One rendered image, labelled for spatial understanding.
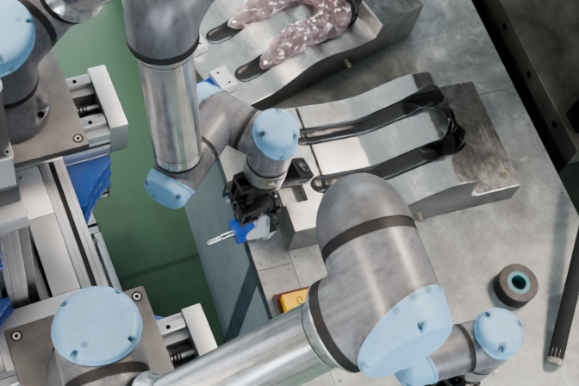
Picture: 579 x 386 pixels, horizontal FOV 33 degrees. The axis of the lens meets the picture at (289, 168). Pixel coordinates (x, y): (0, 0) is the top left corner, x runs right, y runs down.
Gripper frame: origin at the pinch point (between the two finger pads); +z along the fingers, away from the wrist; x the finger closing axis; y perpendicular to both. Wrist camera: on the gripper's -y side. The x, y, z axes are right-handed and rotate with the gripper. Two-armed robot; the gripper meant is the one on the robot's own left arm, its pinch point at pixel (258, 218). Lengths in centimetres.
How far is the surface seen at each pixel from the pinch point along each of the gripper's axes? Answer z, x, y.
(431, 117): -8.9, -2.0, -38.9
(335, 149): -3.9, -5.5, -19.7
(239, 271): 39.0, -4.1, -3.7
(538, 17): 6, -21, -89
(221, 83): -3.6, -28.4, -6.0
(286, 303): 0.9, 17.3, 3.2
